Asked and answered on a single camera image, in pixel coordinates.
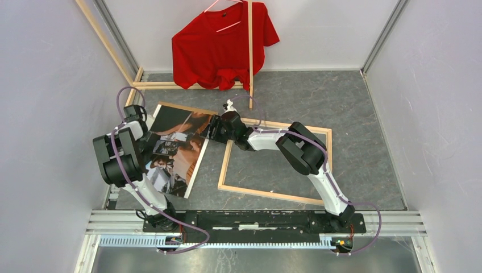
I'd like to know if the left aluminium corner post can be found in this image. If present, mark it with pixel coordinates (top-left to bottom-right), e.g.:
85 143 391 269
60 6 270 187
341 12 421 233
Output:
93 0 139 76

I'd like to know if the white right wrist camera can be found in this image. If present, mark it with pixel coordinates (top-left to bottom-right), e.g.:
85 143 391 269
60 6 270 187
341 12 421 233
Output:
223 99 237 113

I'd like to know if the light wooden picture frame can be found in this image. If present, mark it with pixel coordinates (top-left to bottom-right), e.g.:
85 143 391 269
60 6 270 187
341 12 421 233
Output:
217 140 323 206

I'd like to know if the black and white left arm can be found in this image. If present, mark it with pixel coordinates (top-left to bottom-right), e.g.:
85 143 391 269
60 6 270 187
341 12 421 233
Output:
93 105 178 232

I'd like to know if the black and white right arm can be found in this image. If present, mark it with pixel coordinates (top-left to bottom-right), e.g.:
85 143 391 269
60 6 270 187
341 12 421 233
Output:
201 111 355 232

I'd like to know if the aluminium corner post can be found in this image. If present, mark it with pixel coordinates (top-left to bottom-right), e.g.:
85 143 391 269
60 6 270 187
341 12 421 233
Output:
93 0 139 76
360 0 409 77

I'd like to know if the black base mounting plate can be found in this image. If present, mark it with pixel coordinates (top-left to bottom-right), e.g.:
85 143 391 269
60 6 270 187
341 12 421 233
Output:
142 209 367 235

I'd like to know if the red t-shirt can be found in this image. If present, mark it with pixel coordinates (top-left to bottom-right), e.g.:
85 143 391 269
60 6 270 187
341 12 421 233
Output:
172 1 280 90

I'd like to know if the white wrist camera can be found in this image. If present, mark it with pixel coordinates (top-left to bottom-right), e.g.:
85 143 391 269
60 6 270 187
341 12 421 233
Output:
146 114 155 131
223 99 237 113

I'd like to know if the right aluminium corner post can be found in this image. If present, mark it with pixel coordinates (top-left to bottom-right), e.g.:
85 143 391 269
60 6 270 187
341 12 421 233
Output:
360 0 409 77

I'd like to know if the printed photo with white border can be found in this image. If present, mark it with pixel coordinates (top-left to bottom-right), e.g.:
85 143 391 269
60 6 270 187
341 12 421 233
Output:
146 105 212 198

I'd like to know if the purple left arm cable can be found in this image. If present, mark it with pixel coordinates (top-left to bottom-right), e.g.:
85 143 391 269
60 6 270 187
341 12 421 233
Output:
110 86 211 255

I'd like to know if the wooden clothes rack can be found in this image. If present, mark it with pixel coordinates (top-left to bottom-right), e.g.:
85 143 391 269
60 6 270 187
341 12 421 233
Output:
76 0 254 110

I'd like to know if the brown cardboard backing board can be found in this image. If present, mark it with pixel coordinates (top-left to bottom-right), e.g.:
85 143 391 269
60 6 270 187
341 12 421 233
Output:
158 101 218 115

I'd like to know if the pink clothes hanger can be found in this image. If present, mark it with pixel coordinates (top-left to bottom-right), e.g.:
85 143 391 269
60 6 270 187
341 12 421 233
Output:
201 1 245 34

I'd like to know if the aluminium rail frame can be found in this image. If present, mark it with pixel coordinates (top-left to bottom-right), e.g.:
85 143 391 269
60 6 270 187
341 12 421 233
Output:
75 210 437 272

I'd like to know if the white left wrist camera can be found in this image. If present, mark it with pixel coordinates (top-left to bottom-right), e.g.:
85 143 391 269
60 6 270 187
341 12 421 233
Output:
146 114 155 131

